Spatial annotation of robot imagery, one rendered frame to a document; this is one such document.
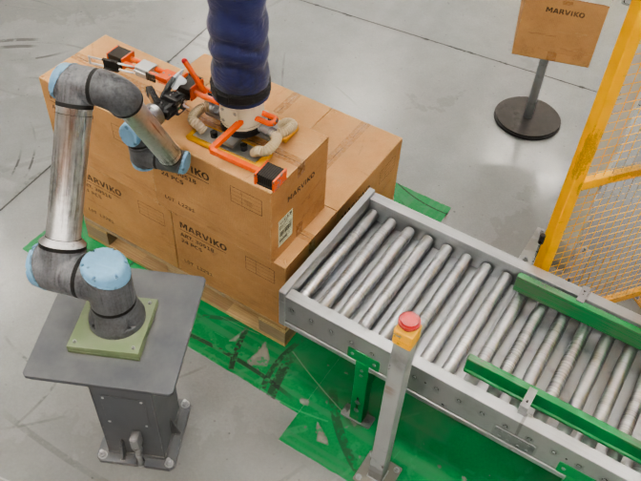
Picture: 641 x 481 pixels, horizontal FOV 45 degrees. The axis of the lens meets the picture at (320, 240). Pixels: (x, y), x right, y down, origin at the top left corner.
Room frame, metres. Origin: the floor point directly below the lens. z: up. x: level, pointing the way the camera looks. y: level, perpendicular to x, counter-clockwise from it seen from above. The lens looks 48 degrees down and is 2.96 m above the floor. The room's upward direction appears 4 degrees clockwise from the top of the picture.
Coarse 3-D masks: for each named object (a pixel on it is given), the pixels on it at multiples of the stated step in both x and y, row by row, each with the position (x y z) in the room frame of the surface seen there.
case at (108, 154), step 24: (96, 48) 2.91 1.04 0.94; (48, 72) 2.71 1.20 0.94; (120, 72) 2.74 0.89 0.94; (48, 96) 2.66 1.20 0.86; (144, 96) 2.58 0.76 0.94; (96, 120) 2.51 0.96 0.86; (120, 120) 2.44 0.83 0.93; (96, 144) 2.53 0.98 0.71; (120, 144) 2.45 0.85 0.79; (96, 168) 2.55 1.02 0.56; (120, 168) 2.47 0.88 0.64; (144, 192) 2.41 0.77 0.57
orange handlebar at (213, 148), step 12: (132, 60) 2.65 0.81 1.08; (156, 72) 2.59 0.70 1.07; (168, 72) 2.56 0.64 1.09; (204, 96) 2.43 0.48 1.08; (240, 120) 2.29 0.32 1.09; (264, 120) 2.30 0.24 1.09; (276, 120) 2.31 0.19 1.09; (228, 132) 2.22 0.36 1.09; (216, 144) 2.15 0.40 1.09; (216, 156) 2.11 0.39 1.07; (228, 156) 2.09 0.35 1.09; (252, 168) 2.03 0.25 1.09
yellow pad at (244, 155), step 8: (208, 128) 2.38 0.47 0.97; (192, 136) 2.33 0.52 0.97; (200, 136) 2.32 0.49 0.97; (208, 136) 2.33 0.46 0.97; (216, 136) 2.32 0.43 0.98; (200, 144) 2.30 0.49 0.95; (208, 144) 2.29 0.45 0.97; (240, 144) 2.26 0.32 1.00; (248, 144) 2.29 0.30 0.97; (232, 152) 2.25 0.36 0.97; (240, 152) 2.25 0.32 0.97; (248, 152) 2.25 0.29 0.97; (248, 160) 2.21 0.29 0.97; (256, 160) 2.20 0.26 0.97; (264, 160) 2.21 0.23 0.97
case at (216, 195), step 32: (192, 128) 2.40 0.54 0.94; (192, 160) 2.25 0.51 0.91; (224, 160) 2.22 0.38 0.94; (288, 160) 2.25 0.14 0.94; (320, 160) 2.36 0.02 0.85; (160, 192) 2.35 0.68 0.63; (192, 192) 2.26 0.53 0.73; (224, 192) 2.17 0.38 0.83; (256, 192) 2.09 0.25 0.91; (288, 192) 2.16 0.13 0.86; (320, 192) 2.37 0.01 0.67; (224, 224) 2.18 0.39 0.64; (256, 224) 2.10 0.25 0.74; (288, 224) 2.16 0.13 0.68; (256, 256) 2.10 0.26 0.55
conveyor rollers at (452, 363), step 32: (384, 224) 2.32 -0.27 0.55; (384, 256) 2.14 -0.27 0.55; (416, 256) 2.15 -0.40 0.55; (448, 256) 2.18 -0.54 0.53; (384, 288) 1.97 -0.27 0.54; (416, 288) 1.98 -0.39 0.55; (448, 288) 1.99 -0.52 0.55; (448, 320) 1.83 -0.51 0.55; (480, 320) 1.84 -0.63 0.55; (512, 320) 1.86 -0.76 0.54; (480, 352) 1.70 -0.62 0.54; (512, 352) 1.70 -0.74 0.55; (544, 352) 1.71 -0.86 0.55; (576, 352) 1.72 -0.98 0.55; (608, 352) 1.73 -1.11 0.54; (608, 384) 1.60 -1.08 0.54; (640, 384) 1.60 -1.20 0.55; (544, 416) 1.44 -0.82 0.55; (608, 416) 1.46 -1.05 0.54
